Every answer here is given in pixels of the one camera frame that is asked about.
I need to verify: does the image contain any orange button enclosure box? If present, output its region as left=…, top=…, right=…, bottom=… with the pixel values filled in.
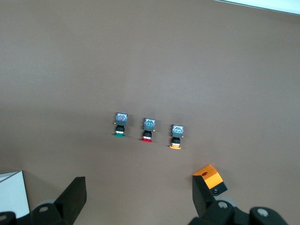
left=192, top=164, right=228, bottom=196

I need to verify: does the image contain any yellow push button switch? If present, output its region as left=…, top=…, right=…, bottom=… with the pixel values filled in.
left=168, top=124, right=186, bottom=150

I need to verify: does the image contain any white table edge rail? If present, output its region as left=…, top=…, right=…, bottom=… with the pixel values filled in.
left=213, top=0, right=300, bottom=16

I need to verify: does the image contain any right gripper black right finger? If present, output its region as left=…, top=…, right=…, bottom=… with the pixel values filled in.
left=189, top=174, right=250, bottom=225

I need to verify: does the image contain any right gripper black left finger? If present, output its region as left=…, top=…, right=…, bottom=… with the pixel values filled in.
left=31, top=177, right=88, bottom=225

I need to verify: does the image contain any white drawer cabinet housing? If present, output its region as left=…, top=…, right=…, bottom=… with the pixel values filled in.
left=0, top=170, right=30, bottom=219

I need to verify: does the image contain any green push button switch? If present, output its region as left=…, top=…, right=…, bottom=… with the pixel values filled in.
left=112, top=112, right=130, bottom=138

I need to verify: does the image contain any red push button switch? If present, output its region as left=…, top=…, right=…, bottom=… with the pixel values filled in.
left=140, top=117, right=157, bottom=143

